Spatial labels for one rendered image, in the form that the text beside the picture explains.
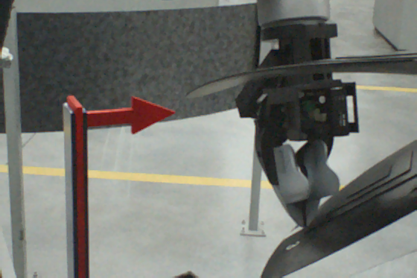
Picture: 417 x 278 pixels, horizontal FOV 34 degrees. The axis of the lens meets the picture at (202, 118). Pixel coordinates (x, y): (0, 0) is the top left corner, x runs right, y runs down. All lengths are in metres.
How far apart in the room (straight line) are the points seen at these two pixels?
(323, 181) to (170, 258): 1.97
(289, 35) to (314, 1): 0.04
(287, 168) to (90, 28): 1.61
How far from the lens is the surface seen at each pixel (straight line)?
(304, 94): 0.69
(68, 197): 0.43
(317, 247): 0.68
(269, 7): 0.71
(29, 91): 2.30
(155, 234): 2.85
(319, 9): 0.71
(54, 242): 2.81
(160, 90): 2.40
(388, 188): 0.69
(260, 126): 0.72
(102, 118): 0.42
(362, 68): 0.35
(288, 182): 0.73
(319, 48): 0.69
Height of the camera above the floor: 1.31
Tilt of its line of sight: 18 degrees down
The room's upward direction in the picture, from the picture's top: 2 degrees clockwise
